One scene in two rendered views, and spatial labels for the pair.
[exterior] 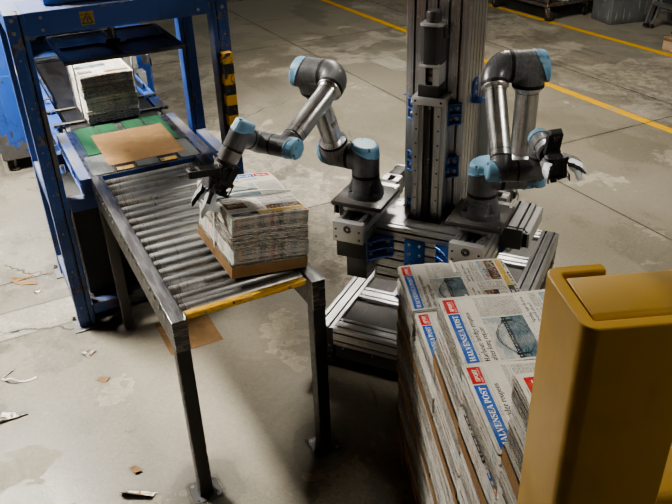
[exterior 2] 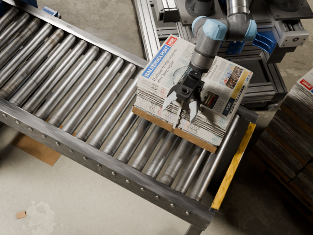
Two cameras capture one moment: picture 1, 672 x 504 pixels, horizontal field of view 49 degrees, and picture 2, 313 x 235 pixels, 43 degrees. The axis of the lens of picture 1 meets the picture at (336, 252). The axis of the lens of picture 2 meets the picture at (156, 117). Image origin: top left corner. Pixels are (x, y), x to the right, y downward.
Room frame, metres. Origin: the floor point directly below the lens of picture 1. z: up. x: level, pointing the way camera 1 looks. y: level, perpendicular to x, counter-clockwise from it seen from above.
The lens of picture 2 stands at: (1.83, 1.08, 2.23)
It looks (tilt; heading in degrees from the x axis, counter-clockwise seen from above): 58 degrees down; 313
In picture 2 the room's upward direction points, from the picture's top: 12 degrees clockwise
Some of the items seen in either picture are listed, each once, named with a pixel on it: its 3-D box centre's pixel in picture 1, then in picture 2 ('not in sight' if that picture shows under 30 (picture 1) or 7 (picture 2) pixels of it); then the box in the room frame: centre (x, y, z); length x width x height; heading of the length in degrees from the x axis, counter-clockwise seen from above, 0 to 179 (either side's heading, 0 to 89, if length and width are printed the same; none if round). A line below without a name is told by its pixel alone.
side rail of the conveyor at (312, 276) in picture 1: (250, 219); (124, 62); (2.79, 0.36, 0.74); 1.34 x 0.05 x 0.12; 26
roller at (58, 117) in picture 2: (186, 219); (81, 88); (2.74, 0.61, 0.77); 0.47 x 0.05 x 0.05; 116
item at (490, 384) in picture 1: (560, 399); not in sight; (1.24, -0.48, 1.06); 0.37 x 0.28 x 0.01; 96
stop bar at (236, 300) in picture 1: (246, 297); (234, 164); (2.08, 0.30, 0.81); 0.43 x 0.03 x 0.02; 116
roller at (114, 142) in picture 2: (206, 246); (133, 114); (2.51, 0.50, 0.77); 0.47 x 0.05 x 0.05; 116
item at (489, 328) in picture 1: (521, 324); not in sight; (1.52, -0.46, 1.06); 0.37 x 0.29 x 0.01; 95
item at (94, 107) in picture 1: (103, 88); not in sight; (4.11, 1.28, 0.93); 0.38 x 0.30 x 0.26; 26
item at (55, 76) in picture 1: (90, 92); not in sight; (4.61, 1.52, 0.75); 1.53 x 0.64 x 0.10; 26
